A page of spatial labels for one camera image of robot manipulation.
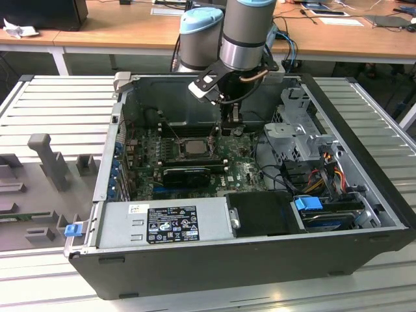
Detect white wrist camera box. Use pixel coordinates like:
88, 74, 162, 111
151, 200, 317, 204
187, 75, 222, 105

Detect silver power supply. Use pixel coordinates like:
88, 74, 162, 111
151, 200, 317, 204
97, 198, 235, 250

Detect grey metal drive cage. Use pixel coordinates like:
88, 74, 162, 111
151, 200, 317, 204
263, 86, 347, 166

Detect black box on desk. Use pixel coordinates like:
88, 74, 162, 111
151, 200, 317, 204
0, 0, 88, 32

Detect blue cable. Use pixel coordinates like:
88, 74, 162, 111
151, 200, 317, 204
276, 31, 298, 74

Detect green motherboard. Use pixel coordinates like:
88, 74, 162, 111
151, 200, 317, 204
125, 125, 270, 201

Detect green RAM stick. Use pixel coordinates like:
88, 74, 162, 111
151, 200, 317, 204
0, 211, 53, 224

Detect orange yellow power wires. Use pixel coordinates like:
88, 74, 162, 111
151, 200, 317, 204
305, 152, 347, 196

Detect grey power strip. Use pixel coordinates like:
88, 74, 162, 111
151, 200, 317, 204
151, 6, 188, 16

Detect black graphics card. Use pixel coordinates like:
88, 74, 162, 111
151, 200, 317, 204
162, 166, 211, 189

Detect crumpled white paper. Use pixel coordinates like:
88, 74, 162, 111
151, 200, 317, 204
3, 18, 40, 40

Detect dark flat tablet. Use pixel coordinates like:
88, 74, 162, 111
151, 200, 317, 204
363, 14, 413, 30

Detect silver square CPU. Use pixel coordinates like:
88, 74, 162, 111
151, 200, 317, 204
181, 138, 212, 156

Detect black PC case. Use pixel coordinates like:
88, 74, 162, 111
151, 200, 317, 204
63, 71, 411, 302

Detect flat phone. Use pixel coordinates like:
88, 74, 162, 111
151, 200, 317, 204
308, 8, 348, 17

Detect wooden desk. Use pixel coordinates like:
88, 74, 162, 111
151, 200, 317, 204
0, 0, 416, 77

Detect metal socket cover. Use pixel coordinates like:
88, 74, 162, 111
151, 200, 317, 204
209, 127, 219, 156

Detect grey parts rack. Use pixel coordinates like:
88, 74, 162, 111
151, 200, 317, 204
0, 133, 105, 251

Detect pale blue teach pendant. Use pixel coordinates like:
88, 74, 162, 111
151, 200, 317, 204
265, 25, 279, 64

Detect white paper sheet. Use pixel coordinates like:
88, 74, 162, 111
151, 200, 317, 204
320, 16, 365, 27

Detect hard disk in blue carrier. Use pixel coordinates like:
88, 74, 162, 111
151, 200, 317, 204
293, 196, 361, 233

